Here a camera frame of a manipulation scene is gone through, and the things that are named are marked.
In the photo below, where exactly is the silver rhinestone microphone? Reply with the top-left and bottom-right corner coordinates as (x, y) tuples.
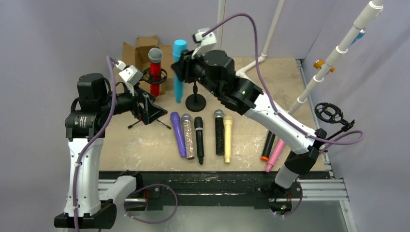
(181, 113), (195, 160)

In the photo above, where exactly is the blue marker on pipe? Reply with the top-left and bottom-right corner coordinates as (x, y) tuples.
(349, 29), (366, 47)

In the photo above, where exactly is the white PVC pipe frame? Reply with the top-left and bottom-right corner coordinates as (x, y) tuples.
(236, 0), (385, 115)

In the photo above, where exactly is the red glitter microphone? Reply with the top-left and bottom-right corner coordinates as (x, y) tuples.
(148, 47), (162, 97)

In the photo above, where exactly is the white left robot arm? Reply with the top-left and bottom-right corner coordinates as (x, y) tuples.
(54, 73), (167, 229)

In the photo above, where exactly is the plain black microphone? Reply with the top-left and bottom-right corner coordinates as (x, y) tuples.
(261, 131), (276, 161)

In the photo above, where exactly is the brown cardboard box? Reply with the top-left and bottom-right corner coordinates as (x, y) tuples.
(122, 36), (174, 95)

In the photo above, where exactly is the black glitter microphone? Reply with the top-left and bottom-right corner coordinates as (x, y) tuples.
(214, 109), (224, 156)

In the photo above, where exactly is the pink plastic microphone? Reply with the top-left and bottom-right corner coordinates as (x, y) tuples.
(265, 139), (286, 173)

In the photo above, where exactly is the purple plastic microphone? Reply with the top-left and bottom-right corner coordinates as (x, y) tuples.
(170, 112), (186, 158)

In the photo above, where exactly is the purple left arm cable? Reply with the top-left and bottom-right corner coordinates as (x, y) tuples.
(73, 56), (178, 232)

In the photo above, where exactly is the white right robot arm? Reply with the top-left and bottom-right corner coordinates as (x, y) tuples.
(171, 50), (327, 189)

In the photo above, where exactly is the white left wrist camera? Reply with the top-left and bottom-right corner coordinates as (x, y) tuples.
(116, 60), (143, 87)

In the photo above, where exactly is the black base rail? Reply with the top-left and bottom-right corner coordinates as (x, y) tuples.
(99, 171), (330, 211)

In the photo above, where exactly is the blue plastic microphone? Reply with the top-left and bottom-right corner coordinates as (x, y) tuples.
(172, 39), (187, 103)

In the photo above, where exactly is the cream plastic microphone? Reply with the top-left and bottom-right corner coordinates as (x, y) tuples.
(223, 116), (233, 164)

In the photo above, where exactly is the black microphone with silver band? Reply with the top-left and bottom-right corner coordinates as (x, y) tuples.
(194, 116), (205, 165)

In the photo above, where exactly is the orange clamp on pipe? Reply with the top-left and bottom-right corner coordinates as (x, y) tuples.
(313, 59), (336, 73)

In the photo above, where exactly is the black tripod mic stand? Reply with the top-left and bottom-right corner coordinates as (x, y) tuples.
(127, 68), (171, 129)
(314, 102), (355, 140)

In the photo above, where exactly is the black round-base desk mic stand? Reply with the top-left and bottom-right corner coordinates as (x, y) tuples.
(185, 81), (206, 112)

